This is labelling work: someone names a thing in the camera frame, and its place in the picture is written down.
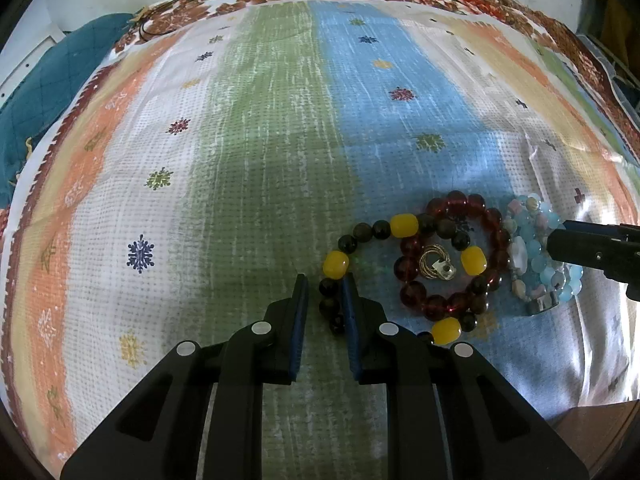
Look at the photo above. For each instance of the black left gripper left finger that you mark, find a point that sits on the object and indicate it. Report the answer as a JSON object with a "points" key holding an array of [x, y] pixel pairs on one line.
{"points": [[265, 352]]}

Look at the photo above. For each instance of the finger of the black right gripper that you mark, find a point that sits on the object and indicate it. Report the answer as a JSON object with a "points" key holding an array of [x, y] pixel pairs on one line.
{"points": [[592, 245]]}

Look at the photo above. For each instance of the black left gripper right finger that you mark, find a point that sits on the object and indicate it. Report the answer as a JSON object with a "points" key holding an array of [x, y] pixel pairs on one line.
{"points": [[383, 353]]}

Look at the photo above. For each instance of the striped colourful cloth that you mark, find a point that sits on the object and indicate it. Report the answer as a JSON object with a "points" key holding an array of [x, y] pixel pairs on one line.
{"points": [[197, 174]]}

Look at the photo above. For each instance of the teal quilted pillow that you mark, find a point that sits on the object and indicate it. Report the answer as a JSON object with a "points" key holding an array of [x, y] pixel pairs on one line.
{"points": [[44, 94]]}

